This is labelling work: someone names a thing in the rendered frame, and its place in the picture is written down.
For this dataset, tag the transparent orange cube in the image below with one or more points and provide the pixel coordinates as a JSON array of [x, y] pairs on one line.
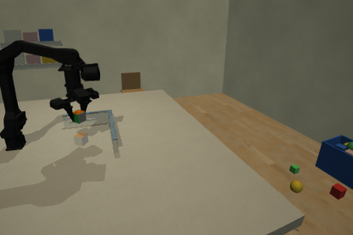
[[81, 139]]

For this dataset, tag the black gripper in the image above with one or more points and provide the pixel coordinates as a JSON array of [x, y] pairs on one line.
[[59, 103]]

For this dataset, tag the clear glass wall panel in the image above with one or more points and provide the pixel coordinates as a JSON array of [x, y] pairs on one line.
[[94, 117]]

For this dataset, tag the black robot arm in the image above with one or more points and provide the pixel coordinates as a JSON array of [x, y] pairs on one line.
[[14, 118]]

